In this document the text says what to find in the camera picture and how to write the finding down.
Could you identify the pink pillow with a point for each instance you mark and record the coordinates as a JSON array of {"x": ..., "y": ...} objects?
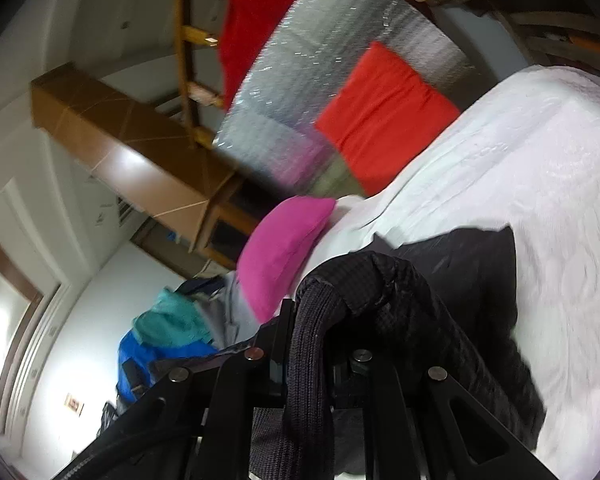
[{"x": 285, "y": 245}]

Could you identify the black puffer jacket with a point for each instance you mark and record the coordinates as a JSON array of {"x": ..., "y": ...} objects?
[{"x": 430, "y": 280}]

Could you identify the wooden shelf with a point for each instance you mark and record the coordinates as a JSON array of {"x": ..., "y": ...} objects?
[{"x": 540, "y": 20}]

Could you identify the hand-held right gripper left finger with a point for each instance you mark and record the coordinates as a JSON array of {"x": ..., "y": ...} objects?
[{"x": 272, "y": 345}]

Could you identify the white textured blanket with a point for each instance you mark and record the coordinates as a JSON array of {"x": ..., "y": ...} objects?
[{"x": 530, "y": 160}]

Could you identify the red pillow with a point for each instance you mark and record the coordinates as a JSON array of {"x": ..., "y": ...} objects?
[{"x": 385, "y": 115}]

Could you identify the teal jacket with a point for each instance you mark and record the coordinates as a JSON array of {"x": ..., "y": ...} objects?
[{"x": 170, "y": 320}]

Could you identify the silver foil insulation mat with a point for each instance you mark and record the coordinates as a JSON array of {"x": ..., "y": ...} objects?
[{"x": 300, "y": 75}]

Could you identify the red garment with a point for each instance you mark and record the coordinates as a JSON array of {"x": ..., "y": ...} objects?
[{"x": 255, "y": 20}]

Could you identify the blue jacket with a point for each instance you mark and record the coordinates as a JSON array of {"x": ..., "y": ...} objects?
[{"x": 135, "y": 355}]

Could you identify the wooden cabinet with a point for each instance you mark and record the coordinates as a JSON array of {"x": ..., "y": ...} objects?
[{"x": 130, "y": 150}]

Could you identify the grey coat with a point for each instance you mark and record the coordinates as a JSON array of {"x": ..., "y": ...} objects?
[{"x": 230, "y": 310}]

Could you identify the small wall picture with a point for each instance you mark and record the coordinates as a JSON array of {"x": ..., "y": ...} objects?
[{"x": 75, "y": 404}]

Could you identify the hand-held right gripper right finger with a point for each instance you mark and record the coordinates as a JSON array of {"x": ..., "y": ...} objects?
[{"x": 380, "y": 395}]

